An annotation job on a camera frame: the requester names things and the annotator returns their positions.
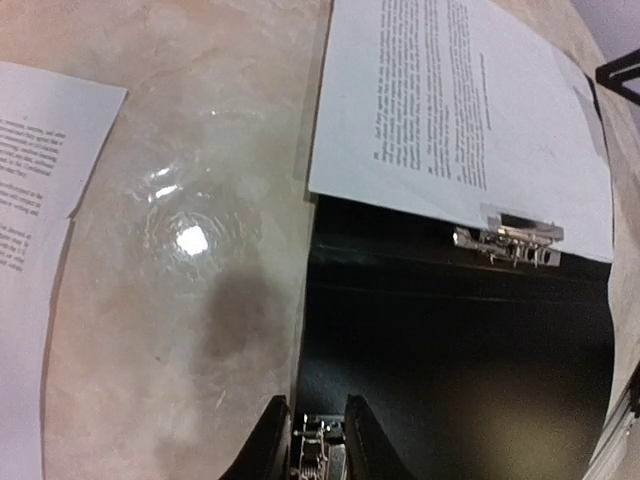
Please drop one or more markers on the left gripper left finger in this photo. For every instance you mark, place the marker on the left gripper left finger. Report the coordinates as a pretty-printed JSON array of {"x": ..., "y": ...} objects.
[{"x": 265, "y": 454}]

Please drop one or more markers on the black file folder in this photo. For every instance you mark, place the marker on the black file folder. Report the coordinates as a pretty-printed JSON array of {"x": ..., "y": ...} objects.
[{"x": 475, "y": 369}]

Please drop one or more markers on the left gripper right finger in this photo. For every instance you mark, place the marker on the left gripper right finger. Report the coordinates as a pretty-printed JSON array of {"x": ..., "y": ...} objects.
[{"x": 388, "y": 440}]

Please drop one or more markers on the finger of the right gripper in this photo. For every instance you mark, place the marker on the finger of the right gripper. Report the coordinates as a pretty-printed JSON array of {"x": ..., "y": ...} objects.
[{"x": 615, "y": 74}]

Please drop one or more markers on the curved aluminium rail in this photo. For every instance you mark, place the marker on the curved aluminium rail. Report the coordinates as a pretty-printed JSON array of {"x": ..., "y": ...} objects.
[{"x": 611, "y": 448}]

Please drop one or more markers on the printed paper stack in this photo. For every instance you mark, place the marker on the printed paper stack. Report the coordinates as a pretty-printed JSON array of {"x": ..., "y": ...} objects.
[{"x": 53, "y": 128}]

